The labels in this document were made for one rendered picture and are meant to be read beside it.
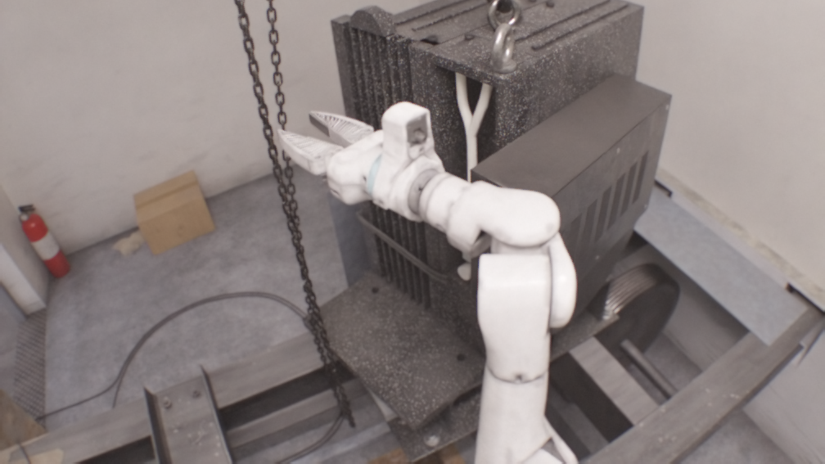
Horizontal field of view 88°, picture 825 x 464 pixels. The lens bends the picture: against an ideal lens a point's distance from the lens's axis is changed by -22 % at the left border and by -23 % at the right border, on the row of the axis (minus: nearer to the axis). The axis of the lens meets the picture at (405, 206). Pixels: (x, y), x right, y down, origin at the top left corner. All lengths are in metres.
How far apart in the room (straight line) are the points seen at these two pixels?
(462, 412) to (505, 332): 1.00
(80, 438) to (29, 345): 1.55
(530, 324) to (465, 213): 0.13
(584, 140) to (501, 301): 0.49
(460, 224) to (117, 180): 3.01
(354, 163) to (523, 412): 0.33
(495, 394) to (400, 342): 0.80
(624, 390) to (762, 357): 0.48
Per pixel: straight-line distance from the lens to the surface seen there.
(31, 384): 3.09
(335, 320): 1.39
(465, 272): 1.15
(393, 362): 1.29
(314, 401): 1.83
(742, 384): 1.70
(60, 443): 1.84
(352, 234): 1.65
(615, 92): 1.06
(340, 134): 0.70
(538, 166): 0.82
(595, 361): 1.60
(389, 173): 0.57
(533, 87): 0.87
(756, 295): 1.94
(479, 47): 0.90
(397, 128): 0.54
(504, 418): 0.55
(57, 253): 3.49
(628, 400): 1.55
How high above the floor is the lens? 1.96
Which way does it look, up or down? 40 degrees down
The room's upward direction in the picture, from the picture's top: 6 degrees counter-clockwise
